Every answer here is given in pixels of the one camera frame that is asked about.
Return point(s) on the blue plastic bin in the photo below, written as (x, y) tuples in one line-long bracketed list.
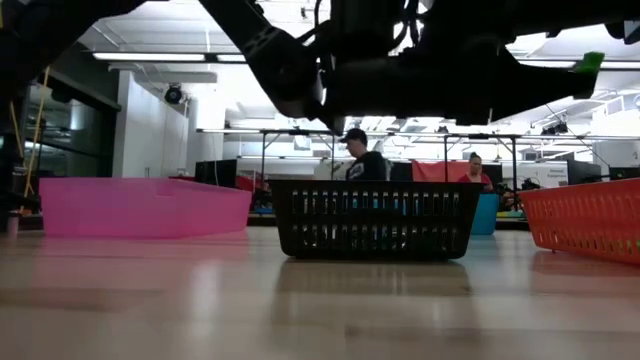
[(485, 215)]

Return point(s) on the orange slotted basket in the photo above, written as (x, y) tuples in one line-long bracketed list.
[(590, 191)]

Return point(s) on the black slotted basket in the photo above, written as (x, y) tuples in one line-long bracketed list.
[(375, 252)]

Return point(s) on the person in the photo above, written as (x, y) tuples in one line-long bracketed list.
[(475, 175), (365, 165)]

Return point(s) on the black overhead light bar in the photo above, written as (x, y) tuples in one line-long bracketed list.
[(150, 56)]

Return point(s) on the pink plastic bin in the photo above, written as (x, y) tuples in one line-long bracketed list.
[(140, 210)]

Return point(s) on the black metal table frame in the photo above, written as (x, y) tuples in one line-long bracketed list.
[(510, 226)]

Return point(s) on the black frame stand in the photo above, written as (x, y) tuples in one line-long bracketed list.
[(300, 132), (480, 136)]

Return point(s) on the black partition panel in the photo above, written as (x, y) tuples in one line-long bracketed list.
[(400, 171)]

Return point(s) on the black ceiling spot lamp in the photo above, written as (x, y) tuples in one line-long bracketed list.
[(173, 95)]

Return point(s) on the green plastic toy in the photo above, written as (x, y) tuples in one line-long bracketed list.
[(590, 62)]

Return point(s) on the neighbouring rig robot arm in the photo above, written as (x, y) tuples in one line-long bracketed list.
[(525, 186)]

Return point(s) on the orange hanging cloth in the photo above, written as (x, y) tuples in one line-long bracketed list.
[(435, 172)]

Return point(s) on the small black ceiling lamps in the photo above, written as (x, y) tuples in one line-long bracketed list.
[(555, 129)]

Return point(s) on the white sign board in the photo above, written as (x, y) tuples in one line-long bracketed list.
[(550, 172)]

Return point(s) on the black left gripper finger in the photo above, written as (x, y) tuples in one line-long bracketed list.
[(540, 90)]

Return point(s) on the black monitor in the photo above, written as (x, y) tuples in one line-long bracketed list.
[(625, 173), (582, 172), (215, 172)]

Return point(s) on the patterned hanging cloth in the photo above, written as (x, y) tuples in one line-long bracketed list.
[(327, 170)]

